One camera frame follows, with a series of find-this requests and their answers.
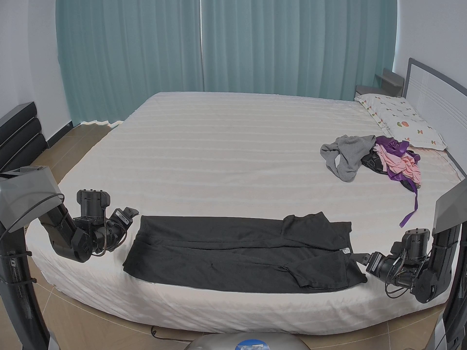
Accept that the blue-green curtain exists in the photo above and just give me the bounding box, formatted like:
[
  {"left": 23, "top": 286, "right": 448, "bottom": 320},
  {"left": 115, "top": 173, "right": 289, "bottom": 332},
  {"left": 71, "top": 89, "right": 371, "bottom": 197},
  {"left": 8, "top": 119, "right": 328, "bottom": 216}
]
[
  {"left": 201, "top": 0, "right": 398, "bottom": 101},
  {"left": 55, "top": 0, "right": 203, "bottom": 127}
]

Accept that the grey garment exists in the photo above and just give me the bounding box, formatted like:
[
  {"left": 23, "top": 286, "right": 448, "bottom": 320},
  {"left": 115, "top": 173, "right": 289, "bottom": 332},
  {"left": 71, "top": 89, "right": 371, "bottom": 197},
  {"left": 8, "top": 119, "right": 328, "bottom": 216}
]
[{"left": 320, "top": 134, "right": 376, "bottom": 182}]

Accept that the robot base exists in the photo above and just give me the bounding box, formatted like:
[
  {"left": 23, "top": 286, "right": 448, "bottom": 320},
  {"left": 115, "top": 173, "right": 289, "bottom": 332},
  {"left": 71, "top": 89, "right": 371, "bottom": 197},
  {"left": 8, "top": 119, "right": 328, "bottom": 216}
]
[{"left": 184, "top": 334, "right": 303, "bottom": 350}]

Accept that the grey bedside table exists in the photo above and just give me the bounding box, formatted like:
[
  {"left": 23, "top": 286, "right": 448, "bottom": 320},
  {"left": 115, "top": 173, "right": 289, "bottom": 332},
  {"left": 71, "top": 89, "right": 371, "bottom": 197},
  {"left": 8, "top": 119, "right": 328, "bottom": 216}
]
[{"left": 356, "top": 69, "right": 405, "bottom": 97}]

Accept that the white printed pillow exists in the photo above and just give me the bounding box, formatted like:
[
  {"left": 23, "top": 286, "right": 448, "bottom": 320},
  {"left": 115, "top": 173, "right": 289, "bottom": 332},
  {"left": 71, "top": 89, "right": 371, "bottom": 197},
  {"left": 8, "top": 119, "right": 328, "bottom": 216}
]
[{"left": 356, "top": 93, "right": 448, "bottom": 150}]

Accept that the black chest of drawers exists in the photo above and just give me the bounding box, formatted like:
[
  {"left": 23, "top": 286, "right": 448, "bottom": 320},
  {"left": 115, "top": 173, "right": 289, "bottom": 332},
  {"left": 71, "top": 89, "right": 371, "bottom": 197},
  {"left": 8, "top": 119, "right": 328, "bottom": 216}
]
[{"left": 0, "top": 102, "right": 48, "bottom": 172}]

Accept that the black garment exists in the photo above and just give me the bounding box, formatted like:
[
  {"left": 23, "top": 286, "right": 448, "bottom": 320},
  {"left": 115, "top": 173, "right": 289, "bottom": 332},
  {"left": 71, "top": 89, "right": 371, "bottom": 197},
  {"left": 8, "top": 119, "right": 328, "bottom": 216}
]
[{"left": 122, "top": 212, "right": 368, "bottom": 294}]

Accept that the pile of clothes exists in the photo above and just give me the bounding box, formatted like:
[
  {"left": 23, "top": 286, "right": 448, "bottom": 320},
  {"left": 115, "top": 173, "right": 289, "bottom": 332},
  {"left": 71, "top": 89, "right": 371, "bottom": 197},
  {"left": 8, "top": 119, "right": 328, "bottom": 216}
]
[{"left": 361, "top": 136, "right": 423, "bottom": 228}]

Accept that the bed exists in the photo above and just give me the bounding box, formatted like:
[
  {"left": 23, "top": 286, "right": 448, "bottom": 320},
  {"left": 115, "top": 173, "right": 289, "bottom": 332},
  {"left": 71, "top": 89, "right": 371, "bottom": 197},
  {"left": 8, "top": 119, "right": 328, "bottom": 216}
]
[{"left": 26, "top": 58, "right": 467, "bottom": 336}]

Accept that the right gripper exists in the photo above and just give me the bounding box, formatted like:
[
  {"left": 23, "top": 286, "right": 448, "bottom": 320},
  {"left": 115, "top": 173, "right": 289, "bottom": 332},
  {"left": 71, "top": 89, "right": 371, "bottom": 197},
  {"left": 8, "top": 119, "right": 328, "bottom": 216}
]
[{"left": 366, "top": 252, "right": 402, "bottom": 280}]

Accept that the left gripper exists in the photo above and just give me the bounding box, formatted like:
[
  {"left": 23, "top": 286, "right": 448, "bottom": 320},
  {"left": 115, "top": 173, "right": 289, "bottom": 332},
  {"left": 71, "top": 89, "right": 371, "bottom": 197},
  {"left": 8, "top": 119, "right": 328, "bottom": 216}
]
[{"left": 93, "top": 206, "right": 140, "bottom": 251}]

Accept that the black cable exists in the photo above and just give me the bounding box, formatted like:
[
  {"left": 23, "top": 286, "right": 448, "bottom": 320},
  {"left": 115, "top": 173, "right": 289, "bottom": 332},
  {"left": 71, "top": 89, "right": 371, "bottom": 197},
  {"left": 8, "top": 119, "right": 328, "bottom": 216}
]
[
  {"left": 386, "top": 277, "right": 414, "bottom": 300},
  {"left": 151, "top": 325, "right": 187, "bottom": 342}
]

